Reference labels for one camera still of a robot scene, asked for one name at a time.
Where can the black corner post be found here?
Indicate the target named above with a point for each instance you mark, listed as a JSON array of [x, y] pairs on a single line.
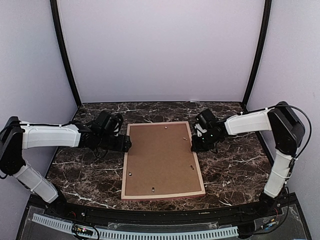
[[258, 53], [63, 52]]

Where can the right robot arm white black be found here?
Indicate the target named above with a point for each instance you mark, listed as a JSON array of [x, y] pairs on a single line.
[[287, 129]]

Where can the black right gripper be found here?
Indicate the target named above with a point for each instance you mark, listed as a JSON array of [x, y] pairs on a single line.
[[196, 146]]

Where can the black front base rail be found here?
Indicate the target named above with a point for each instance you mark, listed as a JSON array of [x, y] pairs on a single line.
[[244, 214]]

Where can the right black corner post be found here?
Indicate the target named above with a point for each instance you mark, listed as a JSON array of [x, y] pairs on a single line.
[[258, 53]]

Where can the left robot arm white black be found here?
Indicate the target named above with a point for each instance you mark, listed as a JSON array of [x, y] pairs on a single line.
[[23, 143]]

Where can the white slotted cable duct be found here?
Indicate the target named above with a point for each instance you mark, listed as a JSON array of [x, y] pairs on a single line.
[[122, 231]]

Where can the wooden pink picture frame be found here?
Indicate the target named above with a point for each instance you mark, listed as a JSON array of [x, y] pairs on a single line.
[[162, 196]]

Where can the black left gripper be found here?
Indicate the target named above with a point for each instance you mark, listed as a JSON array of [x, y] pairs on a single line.
[[122, 143]]

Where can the left black corner post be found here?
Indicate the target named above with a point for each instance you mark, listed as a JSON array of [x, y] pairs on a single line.
[[63, 52]]

